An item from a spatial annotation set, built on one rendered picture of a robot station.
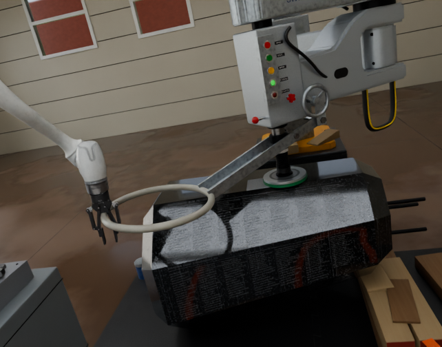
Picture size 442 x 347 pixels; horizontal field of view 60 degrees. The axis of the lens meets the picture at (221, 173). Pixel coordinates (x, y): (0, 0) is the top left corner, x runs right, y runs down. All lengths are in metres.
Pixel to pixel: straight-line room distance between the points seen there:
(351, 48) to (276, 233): 0.93
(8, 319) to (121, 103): 7.44
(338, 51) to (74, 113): 7.80
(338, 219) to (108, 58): 7.35
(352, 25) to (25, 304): 1.77
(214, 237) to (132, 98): 6.93
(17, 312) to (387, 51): 1.95
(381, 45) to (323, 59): 0.38
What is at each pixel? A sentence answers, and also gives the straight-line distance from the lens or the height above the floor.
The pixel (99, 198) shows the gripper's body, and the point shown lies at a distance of 1.63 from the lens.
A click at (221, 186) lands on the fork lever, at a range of 1.68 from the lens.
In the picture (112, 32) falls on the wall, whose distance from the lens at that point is 8.56.
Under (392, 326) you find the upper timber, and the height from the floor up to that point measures 0.21.
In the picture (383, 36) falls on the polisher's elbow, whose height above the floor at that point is 1.38.
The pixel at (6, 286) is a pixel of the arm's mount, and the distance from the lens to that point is 1.57.
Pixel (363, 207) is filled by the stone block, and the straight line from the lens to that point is 1.84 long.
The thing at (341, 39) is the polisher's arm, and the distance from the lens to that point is 1.93.
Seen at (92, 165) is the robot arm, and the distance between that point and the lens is 1.58.
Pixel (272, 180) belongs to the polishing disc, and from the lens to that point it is 1.86.
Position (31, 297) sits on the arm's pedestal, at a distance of 1.57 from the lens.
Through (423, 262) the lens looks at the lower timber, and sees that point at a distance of 2.54.
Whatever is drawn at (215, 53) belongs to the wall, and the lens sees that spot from 7.99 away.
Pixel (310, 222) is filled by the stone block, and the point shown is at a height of 0.66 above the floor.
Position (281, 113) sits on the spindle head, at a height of 1.16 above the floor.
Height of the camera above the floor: 1.50
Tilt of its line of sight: 19 degrees down
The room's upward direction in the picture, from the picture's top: 12 degrees counter-clockwise
